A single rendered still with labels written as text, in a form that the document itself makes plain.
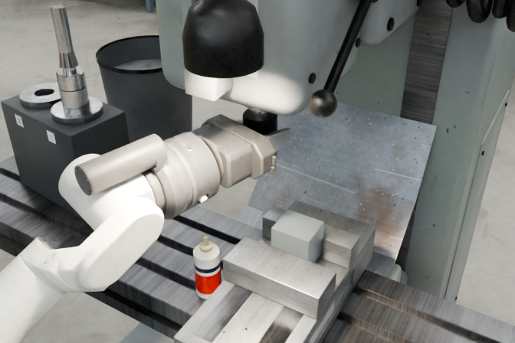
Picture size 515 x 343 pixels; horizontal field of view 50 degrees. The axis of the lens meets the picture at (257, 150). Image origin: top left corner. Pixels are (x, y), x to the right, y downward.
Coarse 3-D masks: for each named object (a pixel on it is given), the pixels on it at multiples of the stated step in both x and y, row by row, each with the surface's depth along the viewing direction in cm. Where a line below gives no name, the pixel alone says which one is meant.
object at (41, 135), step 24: (24, 96) 102; (48, 96) 102; (24, 120) 101; (48, 120) 97; (72, 120) 95; (96, 120) 97; (120, 120) 100; (24, 144) 105; (48, 144) 98; (72, 144) 93; (96, 144) 97; (120, 144) 102; (24, 168) 110; (48, 168) 103; (48, 192) 107
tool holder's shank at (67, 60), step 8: (56, 8) 89; (64, 8) 89; (56, 16) 89; (64, 16) 90; (56, 24) 90; (64, 24) 90; (56, 32) 91; (64, 32) 91; (64, 40) 91; (64, 48) 92; (72, 48) 93; (64, 56) 93; (72, 56) 93; (64, 64) 93; (72, 64) 94; (64, 72) 94; (72, 72) 95
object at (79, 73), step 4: (80, 68) 96; (56, 72) 95; (60, 72) 95; (76, 72) 95; (80, 72) 95; (60, 76) 94; (64, 76) 93; (68, 76) 93; (72, 76) 94; (76, 76) 94; (80, 76) 95; (64, 80) 94; (68, 80) 94; (72, 80) 94
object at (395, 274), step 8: (392, 272) 103; (400, 272) 104; (136, 328) 91; (144, 328) 91; (152, 328) 91; (128, 336) 90; (136, 336) 90; (144, 336) 90; (152, 336) 90; (160, 336) 90
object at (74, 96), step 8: (80, 80) 95; (64, 88) 95; (72, 88) 95; (80, 88) 95; (64, 96) 96; (72, 96) 95; (80, 96) 96; (88, 96) 98; (64, 104) 96; (72, 104) 96; (80, 104) 97; (88, 104) 98; (72, 112) 97
